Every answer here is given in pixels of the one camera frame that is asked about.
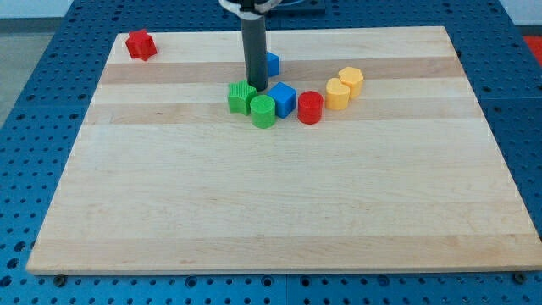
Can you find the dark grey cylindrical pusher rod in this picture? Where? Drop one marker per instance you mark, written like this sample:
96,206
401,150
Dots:
254,41

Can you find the blue triangle block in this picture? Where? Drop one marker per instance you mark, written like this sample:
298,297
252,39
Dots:
273,62

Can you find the wooden board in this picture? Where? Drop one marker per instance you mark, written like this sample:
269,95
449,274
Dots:
164,180

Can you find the green star block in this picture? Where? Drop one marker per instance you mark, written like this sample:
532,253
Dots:
239,97

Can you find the blue cube block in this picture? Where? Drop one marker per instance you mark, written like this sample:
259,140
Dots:
284,97

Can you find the green cylinder block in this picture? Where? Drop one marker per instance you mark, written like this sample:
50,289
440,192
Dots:
263,111

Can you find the red cylinder block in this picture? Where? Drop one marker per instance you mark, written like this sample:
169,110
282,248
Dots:
310,107

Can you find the yellow heart block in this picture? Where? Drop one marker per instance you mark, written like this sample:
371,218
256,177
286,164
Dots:
337,95

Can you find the yellow hexagon block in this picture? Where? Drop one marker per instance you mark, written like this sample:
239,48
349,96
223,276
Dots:
353,78

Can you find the red star block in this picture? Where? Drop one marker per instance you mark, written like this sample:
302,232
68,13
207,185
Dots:
140,45

